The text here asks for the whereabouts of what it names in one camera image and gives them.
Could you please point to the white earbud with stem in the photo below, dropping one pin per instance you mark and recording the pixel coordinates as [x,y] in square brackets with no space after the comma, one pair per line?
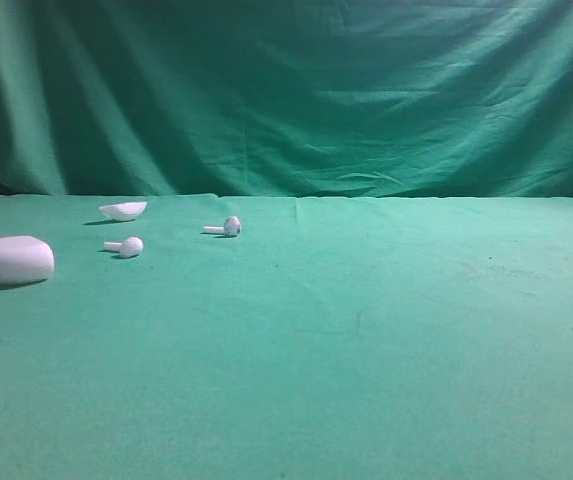
[231,227]

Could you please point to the white earbud near case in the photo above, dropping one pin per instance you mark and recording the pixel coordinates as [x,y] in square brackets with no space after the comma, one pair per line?
[128,248]

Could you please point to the white earbud case lid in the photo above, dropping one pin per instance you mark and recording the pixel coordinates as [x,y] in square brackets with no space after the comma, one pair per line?
[123,212]

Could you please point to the white earbud case base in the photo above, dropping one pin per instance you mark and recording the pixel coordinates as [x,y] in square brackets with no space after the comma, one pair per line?
[25,259]

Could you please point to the green backdrop cloth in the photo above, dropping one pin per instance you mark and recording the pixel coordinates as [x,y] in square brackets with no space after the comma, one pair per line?
[287,98]

